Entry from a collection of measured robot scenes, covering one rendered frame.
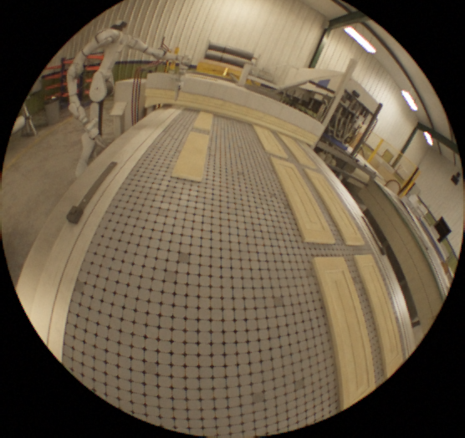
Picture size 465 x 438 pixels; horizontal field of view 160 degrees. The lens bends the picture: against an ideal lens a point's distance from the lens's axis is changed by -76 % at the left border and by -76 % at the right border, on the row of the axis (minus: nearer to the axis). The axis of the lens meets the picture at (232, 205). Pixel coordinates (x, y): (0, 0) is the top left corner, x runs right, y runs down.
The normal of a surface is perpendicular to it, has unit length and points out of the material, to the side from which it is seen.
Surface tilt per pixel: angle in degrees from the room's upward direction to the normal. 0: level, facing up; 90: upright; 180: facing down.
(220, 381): 0
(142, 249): 0
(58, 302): 0
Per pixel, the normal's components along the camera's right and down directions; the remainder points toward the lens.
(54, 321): 0.29, -0.69
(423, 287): -0.95, -0.18
